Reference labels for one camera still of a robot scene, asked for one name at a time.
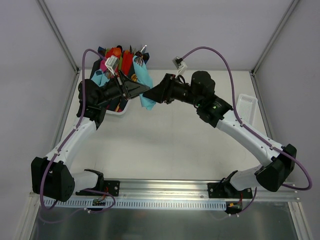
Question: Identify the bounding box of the light blue paper napkin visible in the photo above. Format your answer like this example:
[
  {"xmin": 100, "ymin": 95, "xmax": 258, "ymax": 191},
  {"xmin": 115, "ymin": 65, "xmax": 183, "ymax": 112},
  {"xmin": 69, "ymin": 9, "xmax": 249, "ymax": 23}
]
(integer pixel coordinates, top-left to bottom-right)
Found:
[{"xmin": 132, "ymin": 55, "xmax": 156, "ymax": 111}]

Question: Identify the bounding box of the light blue rolled napkin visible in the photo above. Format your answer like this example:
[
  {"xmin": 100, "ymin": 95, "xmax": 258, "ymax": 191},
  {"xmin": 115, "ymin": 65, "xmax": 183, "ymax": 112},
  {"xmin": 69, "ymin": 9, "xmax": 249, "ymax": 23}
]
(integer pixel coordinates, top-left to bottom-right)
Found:
[{"xmin": 90, "ymin": 69, "xmax": 110, "ymax": 87}]

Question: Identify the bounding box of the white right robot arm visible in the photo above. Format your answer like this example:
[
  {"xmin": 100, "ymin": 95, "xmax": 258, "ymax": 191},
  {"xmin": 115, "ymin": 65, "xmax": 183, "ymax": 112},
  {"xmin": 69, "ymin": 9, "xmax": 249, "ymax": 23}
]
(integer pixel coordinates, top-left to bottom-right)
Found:
[{"xmin": 143, "ymin": 71, "xmax": 297, "ymax": 198}]

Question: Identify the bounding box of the dark navy rolled napkin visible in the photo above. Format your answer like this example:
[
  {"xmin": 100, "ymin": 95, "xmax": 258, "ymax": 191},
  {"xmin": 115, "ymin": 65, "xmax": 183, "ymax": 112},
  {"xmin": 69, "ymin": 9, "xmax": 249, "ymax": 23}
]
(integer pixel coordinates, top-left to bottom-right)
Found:
[{"xmin": 106, "ymin": 96, "xmax": 128, "ymax": 113}]

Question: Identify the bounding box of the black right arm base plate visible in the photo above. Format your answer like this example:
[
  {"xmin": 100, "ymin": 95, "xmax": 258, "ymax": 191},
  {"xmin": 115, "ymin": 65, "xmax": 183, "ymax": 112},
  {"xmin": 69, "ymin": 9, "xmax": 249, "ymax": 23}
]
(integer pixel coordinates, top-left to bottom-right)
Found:
[{"xmin": 207, "ymin": 182, "xmax": 253, "ymax": 199}]

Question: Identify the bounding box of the red rolled napkin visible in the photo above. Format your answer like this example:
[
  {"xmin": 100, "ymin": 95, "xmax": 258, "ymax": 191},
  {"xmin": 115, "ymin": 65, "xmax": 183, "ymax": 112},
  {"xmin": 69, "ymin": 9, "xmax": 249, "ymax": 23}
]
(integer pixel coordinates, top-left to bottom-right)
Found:
[{"xmin": 121, "ymin": 50, "xmax": 134, "ymax": 76}]

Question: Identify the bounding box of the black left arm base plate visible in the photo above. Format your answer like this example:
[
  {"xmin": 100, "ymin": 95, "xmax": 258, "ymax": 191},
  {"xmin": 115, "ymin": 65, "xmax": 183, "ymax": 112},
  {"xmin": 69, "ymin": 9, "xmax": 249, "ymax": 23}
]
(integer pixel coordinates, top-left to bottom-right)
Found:
[{"xmin": 75, "ymin": 180, "xmax": 121, "ymax": 197}]

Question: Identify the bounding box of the white utensil tray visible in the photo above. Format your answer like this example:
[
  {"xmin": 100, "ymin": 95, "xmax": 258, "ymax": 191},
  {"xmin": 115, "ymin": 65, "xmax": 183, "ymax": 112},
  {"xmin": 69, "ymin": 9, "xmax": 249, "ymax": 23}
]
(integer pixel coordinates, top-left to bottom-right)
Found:
[{"xmin": 236, "ymin": 94, "xmax": 258, "ymax": 126}]

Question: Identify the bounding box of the white plastic basket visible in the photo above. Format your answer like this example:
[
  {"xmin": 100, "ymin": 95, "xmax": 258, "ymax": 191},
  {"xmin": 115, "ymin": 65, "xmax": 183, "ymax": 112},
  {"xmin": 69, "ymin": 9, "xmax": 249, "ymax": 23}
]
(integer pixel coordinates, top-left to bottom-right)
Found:
[{"xmin": 89, "ymin": 59, "xmax": 131, "ymax": 116}]

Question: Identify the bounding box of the white slotted cable duct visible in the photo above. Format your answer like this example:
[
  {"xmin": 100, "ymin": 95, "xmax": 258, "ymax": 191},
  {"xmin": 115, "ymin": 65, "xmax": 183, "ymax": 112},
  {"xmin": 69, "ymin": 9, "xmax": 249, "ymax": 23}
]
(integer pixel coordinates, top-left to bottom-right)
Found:
[{"xmin": 56, "ymin": 198, "xmax": 227, "ymax": 211}]

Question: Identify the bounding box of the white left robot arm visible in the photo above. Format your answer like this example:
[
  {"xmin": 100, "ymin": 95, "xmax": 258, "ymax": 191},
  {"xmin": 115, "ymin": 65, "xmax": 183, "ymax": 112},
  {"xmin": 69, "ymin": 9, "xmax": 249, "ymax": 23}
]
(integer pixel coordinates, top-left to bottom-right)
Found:
[{"xmin": 31, "ymin": 71, "xmax": 150, "ymax": 202}]

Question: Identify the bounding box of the magenta rolled napkin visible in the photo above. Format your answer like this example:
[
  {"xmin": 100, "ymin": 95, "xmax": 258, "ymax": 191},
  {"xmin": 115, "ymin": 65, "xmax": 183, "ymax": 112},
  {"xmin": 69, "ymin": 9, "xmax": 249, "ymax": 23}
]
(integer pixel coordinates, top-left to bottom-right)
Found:
[{"xmin": 99, "ymin": 58, "xmax": 108, "ymax": 73}]

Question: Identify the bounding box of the wooden handled spoon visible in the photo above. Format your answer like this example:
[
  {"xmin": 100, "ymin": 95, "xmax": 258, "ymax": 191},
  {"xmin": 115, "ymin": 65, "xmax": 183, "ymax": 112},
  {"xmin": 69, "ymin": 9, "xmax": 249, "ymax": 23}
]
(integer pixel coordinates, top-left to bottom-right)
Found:
[{"xmin": 134, "ymin": 56, "xmax": 144, "ymax": 67}]

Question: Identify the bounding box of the aluminium front rail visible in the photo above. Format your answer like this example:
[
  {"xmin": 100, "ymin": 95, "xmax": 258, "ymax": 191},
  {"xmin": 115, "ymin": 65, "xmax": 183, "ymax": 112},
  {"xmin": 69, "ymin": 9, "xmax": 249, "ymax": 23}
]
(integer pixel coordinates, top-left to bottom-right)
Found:
[{"xmin": 29, "ymin": 178, "xmax": 300, "ymax": 202}]

